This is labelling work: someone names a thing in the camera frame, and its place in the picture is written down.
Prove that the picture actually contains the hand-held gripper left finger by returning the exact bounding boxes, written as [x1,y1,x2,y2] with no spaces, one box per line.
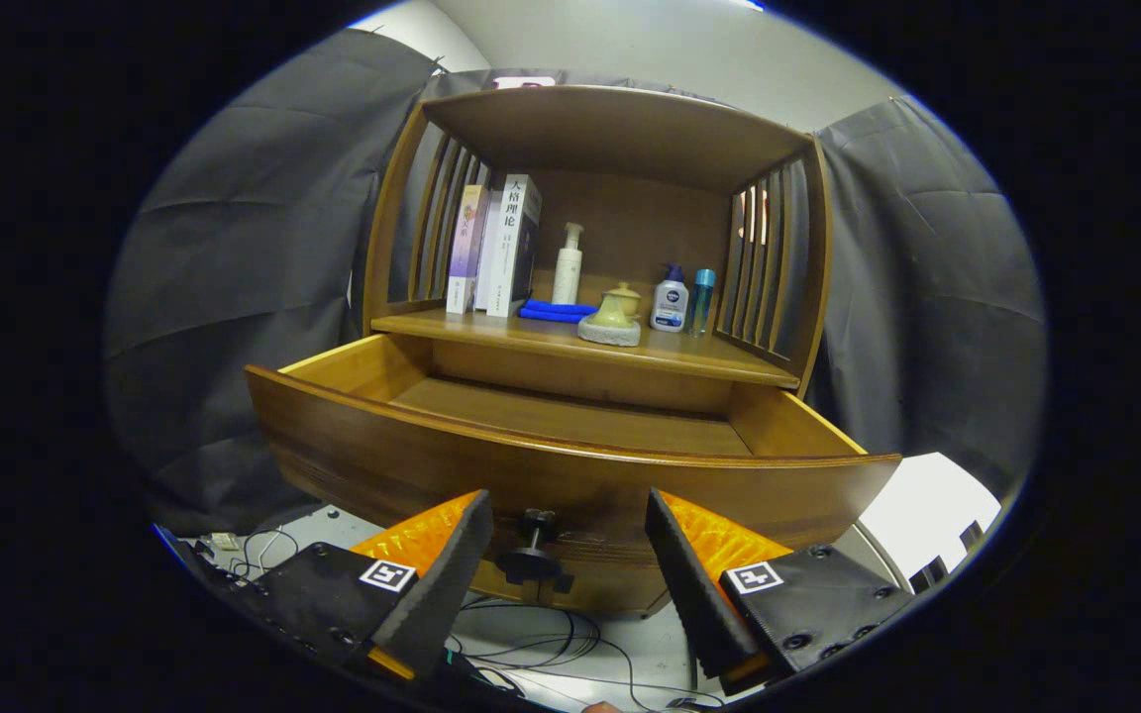
[254,488,495,684]

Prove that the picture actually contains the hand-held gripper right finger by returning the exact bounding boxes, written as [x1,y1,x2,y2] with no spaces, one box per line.
[644,487,918,696]

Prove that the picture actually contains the black drawer knob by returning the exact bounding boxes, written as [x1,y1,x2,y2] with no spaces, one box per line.
[497,508,571,593]

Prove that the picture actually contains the wooden drawer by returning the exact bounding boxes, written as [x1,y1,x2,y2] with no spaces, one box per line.
[246,332,903,617]

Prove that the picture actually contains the pale green sponge brush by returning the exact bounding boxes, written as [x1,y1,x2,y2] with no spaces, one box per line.
[576,291,643,348]

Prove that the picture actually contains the wooden countertop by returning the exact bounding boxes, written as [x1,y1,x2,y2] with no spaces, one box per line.
[370,302,801,389]

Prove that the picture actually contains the wooden cabinet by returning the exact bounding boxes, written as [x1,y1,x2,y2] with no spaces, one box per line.
[246,84,903,620]

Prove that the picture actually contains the white flat panel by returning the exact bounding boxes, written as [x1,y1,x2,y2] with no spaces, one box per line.
[858,453,1002,575]

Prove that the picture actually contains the folded blue cloth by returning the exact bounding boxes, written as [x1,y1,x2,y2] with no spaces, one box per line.
[518,299,599,325]

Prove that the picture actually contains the white lotion bottle blue cap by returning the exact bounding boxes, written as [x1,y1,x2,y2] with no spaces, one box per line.
[650,263,690,333]

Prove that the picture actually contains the slim teal bottle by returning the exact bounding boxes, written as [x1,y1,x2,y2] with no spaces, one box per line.
[689,268,717,336]

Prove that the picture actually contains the thin white book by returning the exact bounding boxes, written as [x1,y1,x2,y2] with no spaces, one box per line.
[474,190,504,312]

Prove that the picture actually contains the white pump bottle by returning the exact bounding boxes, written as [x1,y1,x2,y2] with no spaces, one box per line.
[552,222,585,306]

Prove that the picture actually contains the purple book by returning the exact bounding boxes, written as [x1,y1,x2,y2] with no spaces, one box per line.
[446,184,490,316]

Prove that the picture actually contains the thick white book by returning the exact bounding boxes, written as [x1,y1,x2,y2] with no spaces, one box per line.
[486,174,544,319]

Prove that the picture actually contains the tangled black floor cables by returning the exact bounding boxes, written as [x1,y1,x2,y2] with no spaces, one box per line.
[442,594,725,712]

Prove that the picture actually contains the thin looped cable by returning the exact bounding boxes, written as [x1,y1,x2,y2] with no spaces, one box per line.
[196,528,302,580]

